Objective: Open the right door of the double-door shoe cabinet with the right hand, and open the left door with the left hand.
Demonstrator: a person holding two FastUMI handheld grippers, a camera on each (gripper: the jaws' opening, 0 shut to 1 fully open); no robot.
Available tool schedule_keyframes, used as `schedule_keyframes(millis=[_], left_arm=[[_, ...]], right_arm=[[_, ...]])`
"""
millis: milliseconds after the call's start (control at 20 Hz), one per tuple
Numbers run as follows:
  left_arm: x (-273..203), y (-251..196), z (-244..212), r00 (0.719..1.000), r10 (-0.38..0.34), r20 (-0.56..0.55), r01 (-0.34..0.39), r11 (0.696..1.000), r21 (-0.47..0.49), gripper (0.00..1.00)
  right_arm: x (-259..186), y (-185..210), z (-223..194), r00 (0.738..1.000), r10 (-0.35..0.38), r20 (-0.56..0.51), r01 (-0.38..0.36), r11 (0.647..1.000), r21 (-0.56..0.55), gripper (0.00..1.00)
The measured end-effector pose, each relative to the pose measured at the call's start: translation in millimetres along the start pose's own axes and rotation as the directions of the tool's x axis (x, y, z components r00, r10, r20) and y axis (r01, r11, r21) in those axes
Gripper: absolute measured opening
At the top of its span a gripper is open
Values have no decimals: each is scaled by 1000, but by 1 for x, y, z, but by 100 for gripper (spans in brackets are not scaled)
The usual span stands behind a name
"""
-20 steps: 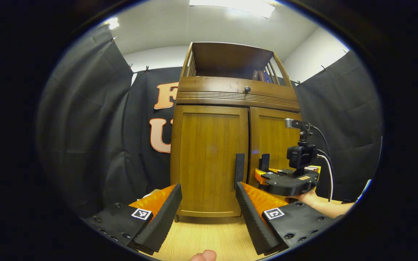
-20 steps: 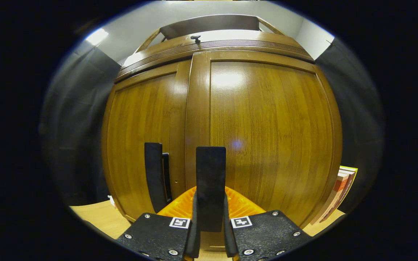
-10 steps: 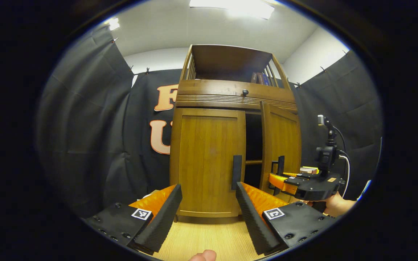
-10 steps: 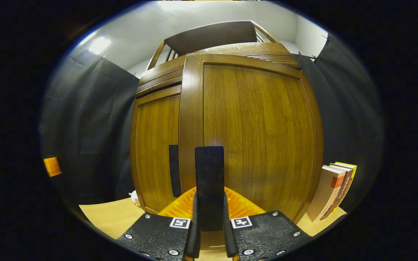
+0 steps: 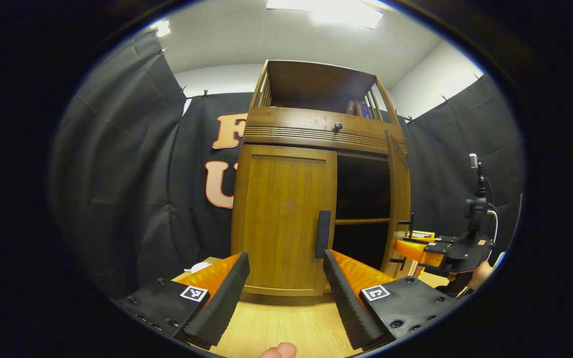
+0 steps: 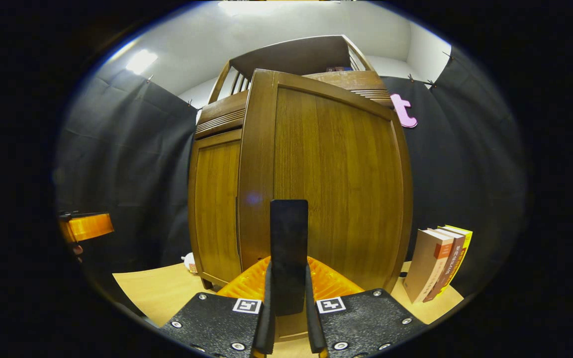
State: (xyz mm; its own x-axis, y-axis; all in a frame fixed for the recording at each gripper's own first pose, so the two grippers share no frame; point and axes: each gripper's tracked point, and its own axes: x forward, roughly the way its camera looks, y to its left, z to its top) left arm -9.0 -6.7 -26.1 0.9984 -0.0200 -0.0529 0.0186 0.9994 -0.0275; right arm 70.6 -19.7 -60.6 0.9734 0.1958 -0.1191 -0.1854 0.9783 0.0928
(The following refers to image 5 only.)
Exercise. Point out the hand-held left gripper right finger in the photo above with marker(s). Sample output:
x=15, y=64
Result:
x=343, y=298

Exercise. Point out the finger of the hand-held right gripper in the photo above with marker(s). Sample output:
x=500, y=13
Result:
x=423, y=234
x=413, y=250

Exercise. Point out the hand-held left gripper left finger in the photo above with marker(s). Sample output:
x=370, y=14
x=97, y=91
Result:
x=227, y=298

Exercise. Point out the wooden shoe cabinet door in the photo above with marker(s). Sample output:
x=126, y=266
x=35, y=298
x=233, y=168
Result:
x=398, y=199
x=281, y=214

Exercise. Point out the wooden double-door shoe cabinet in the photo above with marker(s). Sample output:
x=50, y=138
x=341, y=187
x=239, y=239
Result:
x=306, y=119

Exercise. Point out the wooden cabinet shelf board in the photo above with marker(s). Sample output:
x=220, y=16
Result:
x=361, y=221

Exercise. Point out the white bottle with red label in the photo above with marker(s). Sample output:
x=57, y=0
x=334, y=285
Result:
x=200, y=267

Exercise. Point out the blue book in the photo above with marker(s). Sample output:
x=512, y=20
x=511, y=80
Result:
x=365, y=110

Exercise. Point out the maroon book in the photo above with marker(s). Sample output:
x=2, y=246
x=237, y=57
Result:
x=358, y=109

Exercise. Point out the brown book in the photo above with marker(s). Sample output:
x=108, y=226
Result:
x=350, y=108

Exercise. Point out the black backdrop cloth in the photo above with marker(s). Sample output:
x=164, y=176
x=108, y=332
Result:
x=117, y=199

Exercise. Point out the large ceiling light panel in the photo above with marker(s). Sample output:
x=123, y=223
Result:
x=331, y=12

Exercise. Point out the small ceiling light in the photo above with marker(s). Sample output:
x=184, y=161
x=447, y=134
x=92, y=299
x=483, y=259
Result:
x=162, y=28

